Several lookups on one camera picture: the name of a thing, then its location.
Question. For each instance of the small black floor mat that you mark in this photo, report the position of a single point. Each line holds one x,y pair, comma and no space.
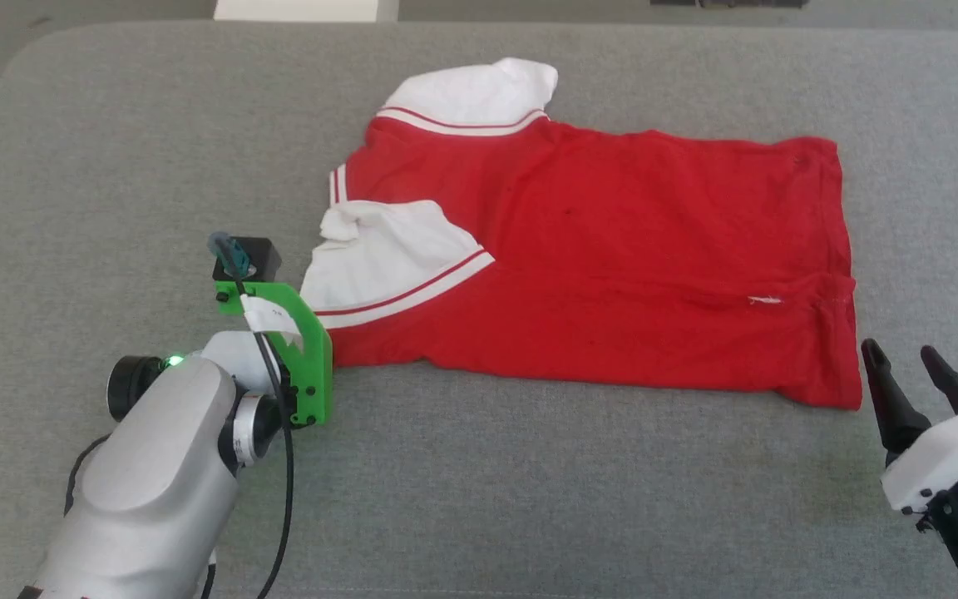
674,2

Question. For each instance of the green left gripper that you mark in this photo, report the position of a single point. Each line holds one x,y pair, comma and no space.
317,374

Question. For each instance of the large black floor mat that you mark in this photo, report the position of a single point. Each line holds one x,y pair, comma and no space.
753,3

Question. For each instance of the white box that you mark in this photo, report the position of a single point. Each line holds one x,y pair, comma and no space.
304,8

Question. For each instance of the red and white jersey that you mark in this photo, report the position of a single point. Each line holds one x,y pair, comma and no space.
612,249

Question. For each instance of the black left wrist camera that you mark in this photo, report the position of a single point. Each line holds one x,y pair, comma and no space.
259,254

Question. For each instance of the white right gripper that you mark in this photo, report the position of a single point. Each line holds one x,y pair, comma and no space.
953,449

